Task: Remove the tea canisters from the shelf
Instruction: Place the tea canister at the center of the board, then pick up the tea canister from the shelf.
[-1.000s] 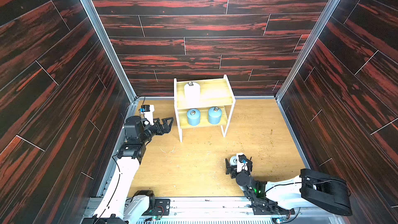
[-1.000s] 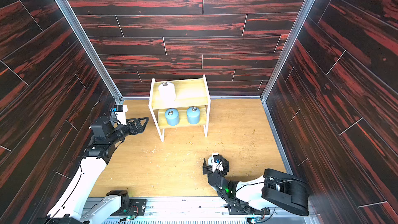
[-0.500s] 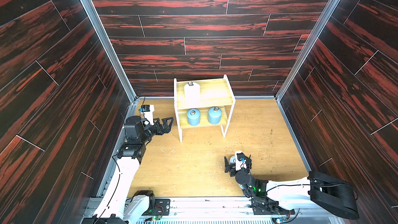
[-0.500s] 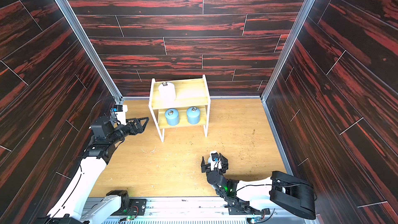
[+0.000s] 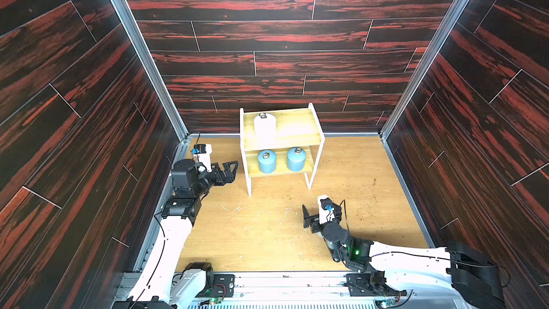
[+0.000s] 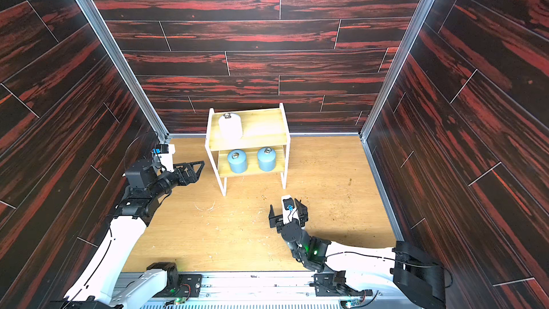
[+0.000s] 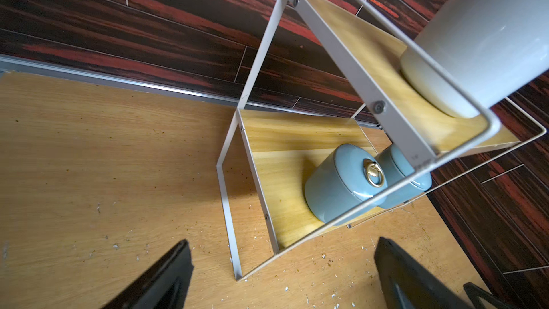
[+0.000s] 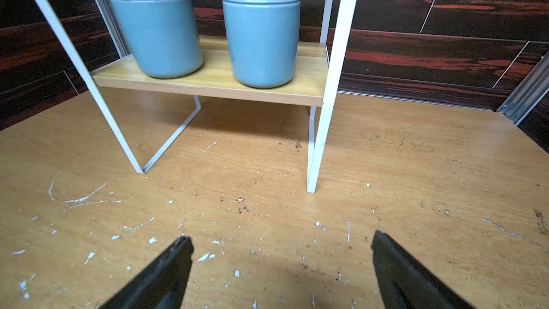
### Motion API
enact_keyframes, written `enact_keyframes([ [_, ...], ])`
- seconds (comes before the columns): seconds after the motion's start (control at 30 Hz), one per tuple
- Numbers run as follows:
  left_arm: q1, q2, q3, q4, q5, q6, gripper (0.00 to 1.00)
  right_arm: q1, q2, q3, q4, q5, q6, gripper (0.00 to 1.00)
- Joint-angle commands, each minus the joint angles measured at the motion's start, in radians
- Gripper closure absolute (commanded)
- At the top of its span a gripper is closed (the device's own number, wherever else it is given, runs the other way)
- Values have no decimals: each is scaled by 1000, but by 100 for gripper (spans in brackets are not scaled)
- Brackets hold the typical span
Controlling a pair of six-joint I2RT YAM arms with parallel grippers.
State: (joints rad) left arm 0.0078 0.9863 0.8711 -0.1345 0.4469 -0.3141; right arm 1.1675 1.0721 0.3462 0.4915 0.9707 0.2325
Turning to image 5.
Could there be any blue tea canister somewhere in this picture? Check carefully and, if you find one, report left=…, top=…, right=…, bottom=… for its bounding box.
left=257, top=150, right=277, bottom=174
left=287, top=147, right=307, bottom=172

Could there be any white tea canister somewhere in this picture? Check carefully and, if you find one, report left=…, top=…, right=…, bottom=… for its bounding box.
left=253, top=112, right=277, bottom=140

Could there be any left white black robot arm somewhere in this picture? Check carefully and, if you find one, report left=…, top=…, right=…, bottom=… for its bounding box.
left=112, top=159, right=239, bottom=308

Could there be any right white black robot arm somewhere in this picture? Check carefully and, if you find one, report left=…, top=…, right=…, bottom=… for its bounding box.
left=303, top=196, right=506, bottom=308

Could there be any white wooden two-tier shelf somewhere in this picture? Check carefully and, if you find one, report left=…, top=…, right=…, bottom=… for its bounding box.
left=239, top=103, right=325, bottom=195

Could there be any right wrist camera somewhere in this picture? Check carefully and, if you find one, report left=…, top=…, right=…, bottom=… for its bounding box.
left=317, top=195, right=342, bottom=218

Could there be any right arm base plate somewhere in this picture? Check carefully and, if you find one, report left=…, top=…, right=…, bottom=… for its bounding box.
left=344, top=271, right=407, bottom=297

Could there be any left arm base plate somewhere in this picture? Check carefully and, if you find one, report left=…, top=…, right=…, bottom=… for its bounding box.
left=197, top=273, right=235, bottom=298

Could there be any aluminium front rail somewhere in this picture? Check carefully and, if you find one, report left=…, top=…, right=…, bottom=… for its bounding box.
left=111, top=270, right=477, bottom=309

